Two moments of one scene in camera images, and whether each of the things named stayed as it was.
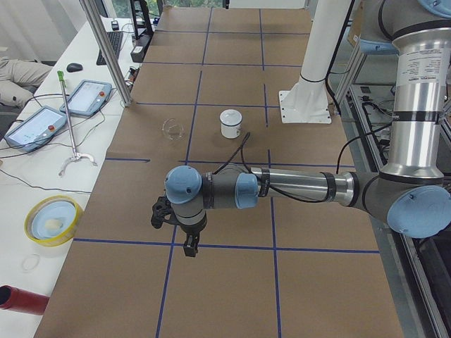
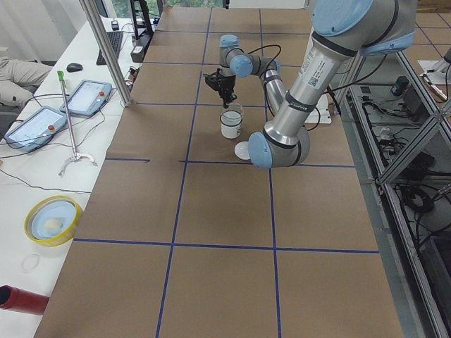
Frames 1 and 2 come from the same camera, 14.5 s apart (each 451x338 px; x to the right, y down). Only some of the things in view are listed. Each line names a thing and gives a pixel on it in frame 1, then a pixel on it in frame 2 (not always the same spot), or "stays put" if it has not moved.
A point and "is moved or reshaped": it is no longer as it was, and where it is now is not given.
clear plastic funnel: x=173 y=129 to x=235 y=106
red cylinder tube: x=21 y=301 stays put
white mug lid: x=230 y=117 is moved or reshaped
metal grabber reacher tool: x=61 y=78 stays put
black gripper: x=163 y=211 to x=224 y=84
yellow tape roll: x=58 y=240 stays put
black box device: x=137 y=53 stays put
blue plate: x=53 y=219 stays put
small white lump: x=52 y=224 stays put
